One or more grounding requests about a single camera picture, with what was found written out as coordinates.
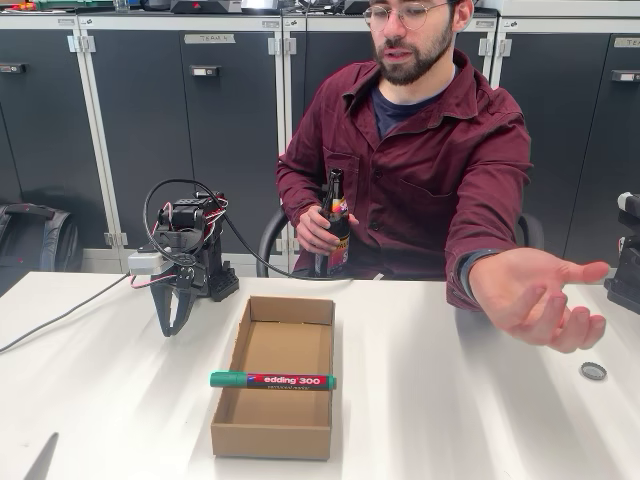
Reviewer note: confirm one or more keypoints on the green edding marker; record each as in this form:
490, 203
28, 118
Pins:
280, 381

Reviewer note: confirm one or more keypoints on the brown beer bottle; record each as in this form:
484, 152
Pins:
337, 210

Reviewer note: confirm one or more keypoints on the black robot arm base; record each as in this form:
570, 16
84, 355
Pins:
627, 280

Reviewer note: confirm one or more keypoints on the person's right forearm maroon sleeve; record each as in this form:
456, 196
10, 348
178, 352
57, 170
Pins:
292, 205

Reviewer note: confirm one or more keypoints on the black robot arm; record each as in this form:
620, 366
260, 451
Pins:
192, 215

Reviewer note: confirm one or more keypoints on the person's right hand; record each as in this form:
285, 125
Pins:
312, 232

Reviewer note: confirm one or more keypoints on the person's left hand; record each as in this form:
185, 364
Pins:
530, 295

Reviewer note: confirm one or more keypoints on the black office chair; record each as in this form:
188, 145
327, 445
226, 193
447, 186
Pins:
265, 240

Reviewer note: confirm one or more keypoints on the open cardboard box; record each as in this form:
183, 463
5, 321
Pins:
280, 350

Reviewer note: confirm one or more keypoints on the dark grey backpack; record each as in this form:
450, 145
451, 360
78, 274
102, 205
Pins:
50, 240

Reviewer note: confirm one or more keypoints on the grey laptop corner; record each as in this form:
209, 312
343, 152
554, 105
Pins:
42, 460

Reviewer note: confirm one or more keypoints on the tape label team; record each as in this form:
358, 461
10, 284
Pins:
627, 42
210, 38

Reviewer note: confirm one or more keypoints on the bearded man in maroon shirt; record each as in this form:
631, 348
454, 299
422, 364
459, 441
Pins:
415, 165

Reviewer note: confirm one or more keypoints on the clear drinking glass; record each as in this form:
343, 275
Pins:
122, 5

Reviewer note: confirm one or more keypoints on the blue band smartwatch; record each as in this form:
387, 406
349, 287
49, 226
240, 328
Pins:
465, 275

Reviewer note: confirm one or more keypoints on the green flat box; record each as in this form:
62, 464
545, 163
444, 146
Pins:
75, 4

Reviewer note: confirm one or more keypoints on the round metal glasses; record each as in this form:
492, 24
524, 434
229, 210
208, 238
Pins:
420, 15

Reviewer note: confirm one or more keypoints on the metal bottle cap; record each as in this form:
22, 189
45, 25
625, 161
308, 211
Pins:
593, 371

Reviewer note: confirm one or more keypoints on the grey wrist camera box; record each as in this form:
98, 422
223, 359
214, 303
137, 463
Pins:
145, 262

